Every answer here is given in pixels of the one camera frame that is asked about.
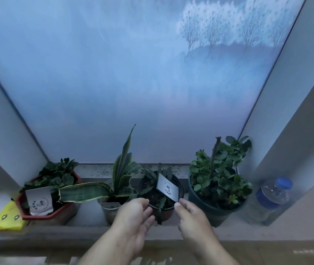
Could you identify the striped snake plant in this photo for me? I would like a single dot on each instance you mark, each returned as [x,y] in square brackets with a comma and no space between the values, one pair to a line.
[90,191]

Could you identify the person's right thumb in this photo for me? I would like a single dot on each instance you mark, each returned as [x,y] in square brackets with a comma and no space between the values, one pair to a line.
[179,213]

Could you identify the large white dotted label card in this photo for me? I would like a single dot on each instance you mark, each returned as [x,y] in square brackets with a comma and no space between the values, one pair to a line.
[39,200]

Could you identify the person's left forearm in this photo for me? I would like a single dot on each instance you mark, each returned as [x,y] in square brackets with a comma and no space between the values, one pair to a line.
[101,251]

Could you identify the small dark leafy plant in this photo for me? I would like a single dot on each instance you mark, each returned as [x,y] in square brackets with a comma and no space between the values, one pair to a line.
[150,187]

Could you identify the bushy round-leaf green plant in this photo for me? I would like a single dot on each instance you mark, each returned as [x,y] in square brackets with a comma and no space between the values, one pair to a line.
[217,176]

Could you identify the clear bottle with blue cap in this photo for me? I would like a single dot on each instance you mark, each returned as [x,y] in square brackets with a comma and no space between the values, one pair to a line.
[270,200]

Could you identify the yellow plastic packet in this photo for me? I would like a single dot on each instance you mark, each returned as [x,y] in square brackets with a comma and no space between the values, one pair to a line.
[6,218]

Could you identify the red hexagonal plant pot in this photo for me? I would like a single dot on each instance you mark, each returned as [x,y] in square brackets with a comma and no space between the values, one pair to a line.
[63,213]

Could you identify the blue tree print window blind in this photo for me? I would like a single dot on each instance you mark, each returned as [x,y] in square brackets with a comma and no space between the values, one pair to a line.
[118,79]

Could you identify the dark green plant pot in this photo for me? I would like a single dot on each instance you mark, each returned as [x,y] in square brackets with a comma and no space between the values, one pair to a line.
[215,215]

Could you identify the silver metal plant pot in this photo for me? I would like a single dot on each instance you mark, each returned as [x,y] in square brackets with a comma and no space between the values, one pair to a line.
[109,215]

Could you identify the person's right hand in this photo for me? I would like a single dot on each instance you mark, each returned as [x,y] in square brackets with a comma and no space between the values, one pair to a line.
[193,223]

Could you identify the person's left thumb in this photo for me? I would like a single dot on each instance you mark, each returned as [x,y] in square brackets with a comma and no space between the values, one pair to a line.
[141,203]

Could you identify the green succulent plant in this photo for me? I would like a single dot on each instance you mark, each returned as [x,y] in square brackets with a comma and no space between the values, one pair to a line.
[56,173]

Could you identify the person's right forearm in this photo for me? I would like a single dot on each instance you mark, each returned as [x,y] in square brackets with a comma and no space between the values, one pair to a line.
[215,252]

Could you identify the person's left hand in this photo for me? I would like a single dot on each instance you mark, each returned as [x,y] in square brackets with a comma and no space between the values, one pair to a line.
[130,223]

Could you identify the white plant label card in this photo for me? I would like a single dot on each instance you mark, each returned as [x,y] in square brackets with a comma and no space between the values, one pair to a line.
[168,187]

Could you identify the dark brown plastic plant pot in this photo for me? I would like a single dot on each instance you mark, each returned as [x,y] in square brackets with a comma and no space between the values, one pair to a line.
[168,213]

